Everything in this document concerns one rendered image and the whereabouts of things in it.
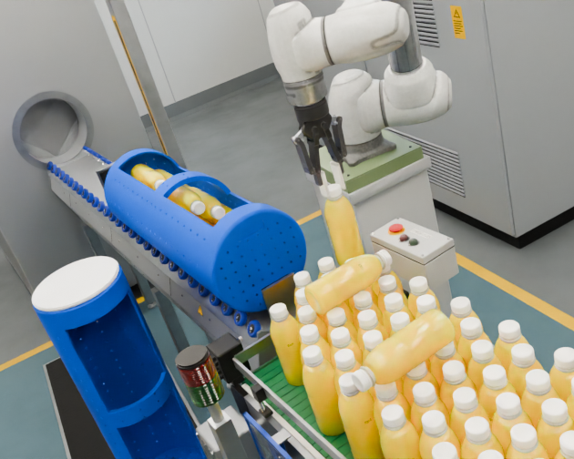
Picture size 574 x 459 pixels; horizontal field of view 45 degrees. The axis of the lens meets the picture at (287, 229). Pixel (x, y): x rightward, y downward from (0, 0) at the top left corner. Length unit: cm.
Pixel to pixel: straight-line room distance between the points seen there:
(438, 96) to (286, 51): 84
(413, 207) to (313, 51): 104
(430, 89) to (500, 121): 111
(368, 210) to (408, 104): 37
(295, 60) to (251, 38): 586
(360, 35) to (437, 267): 58
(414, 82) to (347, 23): 76
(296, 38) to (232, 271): 63
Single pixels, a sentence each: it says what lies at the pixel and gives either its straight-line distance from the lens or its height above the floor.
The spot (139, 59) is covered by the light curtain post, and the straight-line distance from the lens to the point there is 308.
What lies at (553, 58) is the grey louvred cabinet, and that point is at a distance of 344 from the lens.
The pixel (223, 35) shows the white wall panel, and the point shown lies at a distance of 723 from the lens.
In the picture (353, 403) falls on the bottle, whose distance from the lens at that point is 135.
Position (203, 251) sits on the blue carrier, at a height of 117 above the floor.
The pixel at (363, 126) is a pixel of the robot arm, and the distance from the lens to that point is 228.
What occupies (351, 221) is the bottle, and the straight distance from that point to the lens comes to 167.
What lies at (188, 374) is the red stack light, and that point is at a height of 124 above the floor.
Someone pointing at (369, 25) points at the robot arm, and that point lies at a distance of 145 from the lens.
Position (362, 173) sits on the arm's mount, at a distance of 224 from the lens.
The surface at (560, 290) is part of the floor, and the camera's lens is 334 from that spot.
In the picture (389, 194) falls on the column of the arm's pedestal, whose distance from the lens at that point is 233.
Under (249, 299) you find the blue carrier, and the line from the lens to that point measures 184.
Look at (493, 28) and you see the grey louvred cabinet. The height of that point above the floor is 112.
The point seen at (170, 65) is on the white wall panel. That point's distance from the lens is 709.
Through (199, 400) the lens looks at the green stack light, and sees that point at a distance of 131.
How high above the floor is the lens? 198
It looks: 27 degrees down
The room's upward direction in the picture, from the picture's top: 17 degrees counter-clockwise
